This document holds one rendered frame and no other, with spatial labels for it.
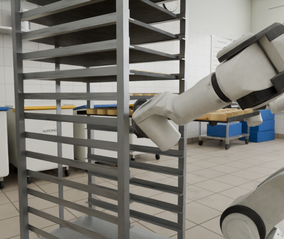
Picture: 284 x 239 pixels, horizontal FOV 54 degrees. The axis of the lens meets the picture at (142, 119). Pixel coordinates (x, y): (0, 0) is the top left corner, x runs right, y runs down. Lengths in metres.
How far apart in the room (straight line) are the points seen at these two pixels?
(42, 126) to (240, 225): 2.27
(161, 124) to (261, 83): 0.25
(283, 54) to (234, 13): 5.74
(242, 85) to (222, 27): 5.38
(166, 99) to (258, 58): 0.20
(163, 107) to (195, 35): 4.66
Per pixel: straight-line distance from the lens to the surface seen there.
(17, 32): 1.41
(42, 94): 1.28
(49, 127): 2.90
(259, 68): 0.55
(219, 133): 4.80
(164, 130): 0.67
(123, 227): 1.02
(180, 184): 1.37
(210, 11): 5.66
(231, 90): 0.54
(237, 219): 0.96
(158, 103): 0.61
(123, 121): 0.92
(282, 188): 0.94
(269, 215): 0.98
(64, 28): 1.18
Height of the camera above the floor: 0.88
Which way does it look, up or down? 5 degrees down
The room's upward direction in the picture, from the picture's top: straight up
